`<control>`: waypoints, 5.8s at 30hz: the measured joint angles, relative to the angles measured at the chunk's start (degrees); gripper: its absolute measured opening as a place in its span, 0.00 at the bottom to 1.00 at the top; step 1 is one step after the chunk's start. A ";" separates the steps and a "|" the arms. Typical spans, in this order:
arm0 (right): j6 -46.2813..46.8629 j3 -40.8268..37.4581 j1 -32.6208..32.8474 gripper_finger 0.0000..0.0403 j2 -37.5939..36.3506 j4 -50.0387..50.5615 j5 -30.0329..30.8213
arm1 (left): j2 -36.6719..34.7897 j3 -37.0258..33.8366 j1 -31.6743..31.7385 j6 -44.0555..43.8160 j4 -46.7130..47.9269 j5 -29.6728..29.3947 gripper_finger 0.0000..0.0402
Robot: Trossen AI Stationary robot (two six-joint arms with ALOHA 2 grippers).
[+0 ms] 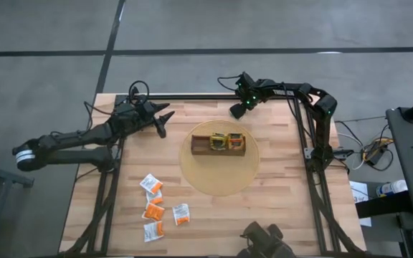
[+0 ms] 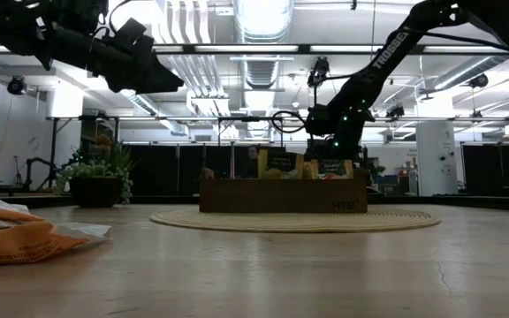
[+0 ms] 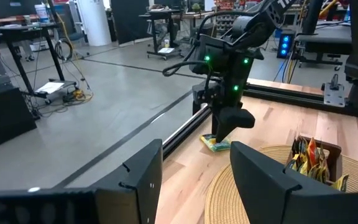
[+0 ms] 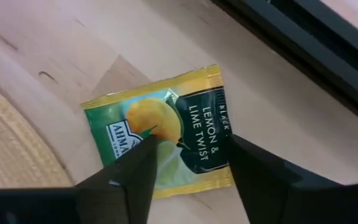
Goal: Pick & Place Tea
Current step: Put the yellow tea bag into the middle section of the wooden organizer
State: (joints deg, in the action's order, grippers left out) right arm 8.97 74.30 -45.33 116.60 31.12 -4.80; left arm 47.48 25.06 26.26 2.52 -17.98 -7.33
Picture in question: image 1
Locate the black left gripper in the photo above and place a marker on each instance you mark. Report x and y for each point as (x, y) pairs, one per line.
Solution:
(154, 120)

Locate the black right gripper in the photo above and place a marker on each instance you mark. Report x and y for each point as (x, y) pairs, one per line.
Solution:
(237, 111)

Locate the brown wooden compartment tea box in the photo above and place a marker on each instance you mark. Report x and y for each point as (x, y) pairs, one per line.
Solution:
(199, 147)

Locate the round woven straw placemat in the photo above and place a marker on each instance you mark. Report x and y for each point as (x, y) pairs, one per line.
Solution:
(217, 175)

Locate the white orange tea packet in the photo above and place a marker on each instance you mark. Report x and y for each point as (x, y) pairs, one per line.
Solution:
(181, 214)
(150, 184)
(155, 198)
(152, 231)

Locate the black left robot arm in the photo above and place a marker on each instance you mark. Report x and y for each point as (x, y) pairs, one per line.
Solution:
(70, 157)

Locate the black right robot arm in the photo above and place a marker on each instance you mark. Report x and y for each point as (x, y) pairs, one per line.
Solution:
(321, 118)

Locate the grey controller box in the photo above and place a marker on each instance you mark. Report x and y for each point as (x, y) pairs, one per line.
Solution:
(342, 154)

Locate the white paper sheet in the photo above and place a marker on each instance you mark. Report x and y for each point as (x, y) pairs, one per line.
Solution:
(359, 190)

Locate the black power adapter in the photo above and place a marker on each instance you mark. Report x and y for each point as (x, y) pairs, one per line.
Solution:
(378, 157)

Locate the black flat bar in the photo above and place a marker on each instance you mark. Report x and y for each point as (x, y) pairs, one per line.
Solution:
(382, 205)

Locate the grey metal stand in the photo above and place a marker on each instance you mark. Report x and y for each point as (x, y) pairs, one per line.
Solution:
(2, 175)

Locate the white plastic bottle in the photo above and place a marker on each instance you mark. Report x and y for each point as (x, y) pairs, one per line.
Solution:
(393, 188)

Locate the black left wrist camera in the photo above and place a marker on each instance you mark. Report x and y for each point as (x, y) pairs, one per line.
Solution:
(131, 113)

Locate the black metal table frame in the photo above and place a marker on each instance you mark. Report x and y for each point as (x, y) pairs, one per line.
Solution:
(192, 96)

